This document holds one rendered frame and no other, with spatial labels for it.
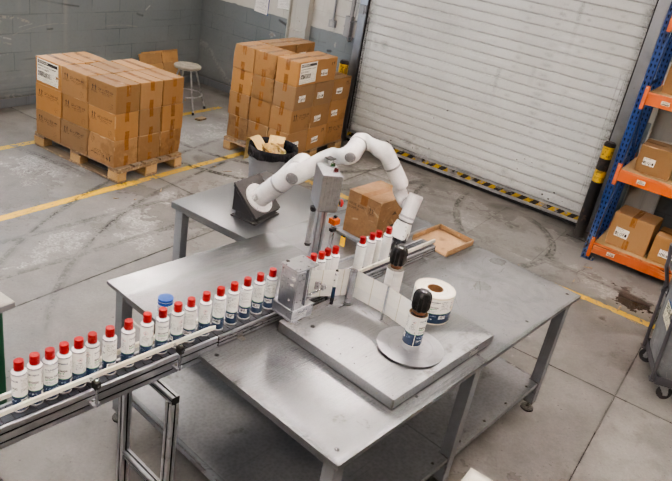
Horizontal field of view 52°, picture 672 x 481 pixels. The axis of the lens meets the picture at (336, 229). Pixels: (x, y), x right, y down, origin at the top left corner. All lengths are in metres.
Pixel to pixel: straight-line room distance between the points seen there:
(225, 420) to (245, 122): 4.47
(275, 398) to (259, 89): 4.93
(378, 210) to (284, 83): 3.38
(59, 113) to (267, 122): 2.02
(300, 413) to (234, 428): 0.86
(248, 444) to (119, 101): 3.72
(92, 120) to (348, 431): 4.57
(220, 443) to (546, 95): 5.16
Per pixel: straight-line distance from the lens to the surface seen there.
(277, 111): 7.21
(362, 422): 2.76
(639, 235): 6.80
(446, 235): 4.42
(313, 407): 2.78
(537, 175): 7.59
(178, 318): 2.82
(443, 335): 3.29
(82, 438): 3.82
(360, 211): 4.03
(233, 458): 3.41
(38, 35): 8.55
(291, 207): 4.39
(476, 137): 7.76
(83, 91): 6.65
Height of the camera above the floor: 2.60
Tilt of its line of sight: 25 degrees down
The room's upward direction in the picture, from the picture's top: 10 degrees clockwise
